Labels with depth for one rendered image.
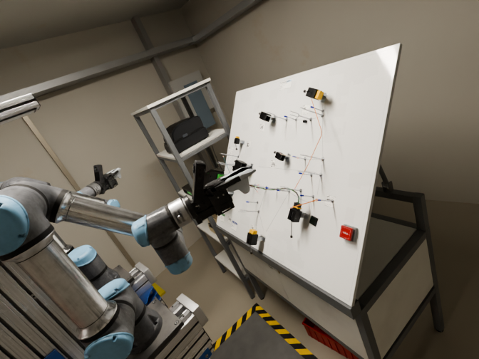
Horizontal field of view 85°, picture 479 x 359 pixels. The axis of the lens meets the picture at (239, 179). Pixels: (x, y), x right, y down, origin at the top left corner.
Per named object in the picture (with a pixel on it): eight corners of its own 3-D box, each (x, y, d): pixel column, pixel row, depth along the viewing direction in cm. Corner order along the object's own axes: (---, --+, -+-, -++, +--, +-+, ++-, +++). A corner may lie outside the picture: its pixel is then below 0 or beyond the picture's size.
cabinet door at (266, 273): (290, 302, 171) (269, 258, 156) (244, 268, 217) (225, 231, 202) (291, 300, 171) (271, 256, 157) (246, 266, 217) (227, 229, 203)
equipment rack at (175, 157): (251, 300, 236) (146, 105, 168) (221, 271, 287) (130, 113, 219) (290, 264, 256) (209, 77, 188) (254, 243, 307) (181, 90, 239)
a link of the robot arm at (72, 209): (9, 204, 75) (174, 242, 93) (-13, 220, 65) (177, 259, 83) (21, 167, 73) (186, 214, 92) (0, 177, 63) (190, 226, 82)
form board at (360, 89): (218, 224, 203) (216, 224, 202) (238, 92, 197) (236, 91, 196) (354, 306, 103) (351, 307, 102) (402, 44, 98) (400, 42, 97)
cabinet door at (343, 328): (368, 364, 124) (349, 309, 109) (289, 303, 170) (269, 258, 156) (371, 360, 125) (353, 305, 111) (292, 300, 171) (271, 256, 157)
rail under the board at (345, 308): (353, 320, 105) (350, 309, 102) (219, 232, 204) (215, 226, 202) (361, 310, 107) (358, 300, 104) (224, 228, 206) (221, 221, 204)
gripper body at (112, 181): (110, 184, 165) (96, 194, 155) (103, 172, 162) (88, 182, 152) (119, 184, 162) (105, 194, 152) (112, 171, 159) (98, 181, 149)
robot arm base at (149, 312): (132, 364, 84) (114, 345, 80) (117, 340, 95) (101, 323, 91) (169, 325, 92) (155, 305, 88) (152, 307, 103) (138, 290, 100)
